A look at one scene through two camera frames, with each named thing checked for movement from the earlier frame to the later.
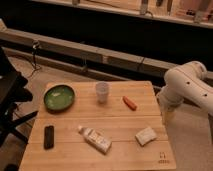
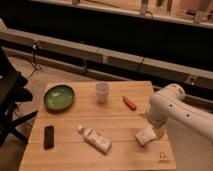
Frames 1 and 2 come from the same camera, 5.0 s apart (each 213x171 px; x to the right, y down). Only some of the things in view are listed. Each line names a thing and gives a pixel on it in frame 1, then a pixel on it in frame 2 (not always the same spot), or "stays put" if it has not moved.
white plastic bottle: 96,140 stays put
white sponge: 146,136 stays put
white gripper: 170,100 → 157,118
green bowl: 59,98 stays put
